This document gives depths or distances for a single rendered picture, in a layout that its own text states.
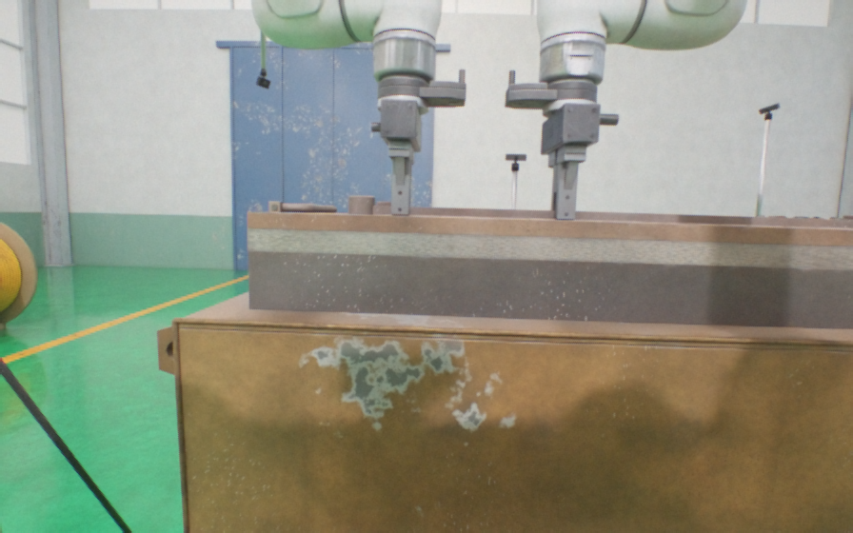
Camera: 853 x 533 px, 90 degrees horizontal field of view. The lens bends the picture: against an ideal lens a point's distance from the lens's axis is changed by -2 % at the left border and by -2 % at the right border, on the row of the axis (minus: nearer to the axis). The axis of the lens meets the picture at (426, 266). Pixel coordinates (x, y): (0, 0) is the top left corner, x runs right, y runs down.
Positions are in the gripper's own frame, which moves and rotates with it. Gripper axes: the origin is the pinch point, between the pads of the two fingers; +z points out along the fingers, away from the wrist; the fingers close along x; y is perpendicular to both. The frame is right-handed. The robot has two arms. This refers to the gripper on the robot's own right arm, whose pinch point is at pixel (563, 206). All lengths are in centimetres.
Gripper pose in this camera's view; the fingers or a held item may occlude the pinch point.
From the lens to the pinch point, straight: 68.0
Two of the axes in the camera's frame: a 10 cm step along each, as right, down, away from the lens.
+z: -0.3, 9.9, 1.2
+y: 10.0, 0.3, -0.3
